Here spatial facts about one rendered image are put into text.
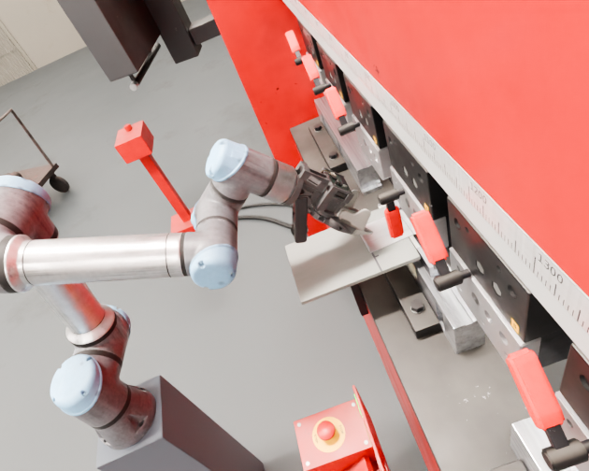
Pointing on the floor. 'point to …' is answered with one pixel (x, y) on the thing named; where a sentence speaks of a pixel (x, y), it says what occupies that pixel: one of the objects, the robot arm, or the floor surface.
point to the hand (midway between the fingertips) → (361, 224)
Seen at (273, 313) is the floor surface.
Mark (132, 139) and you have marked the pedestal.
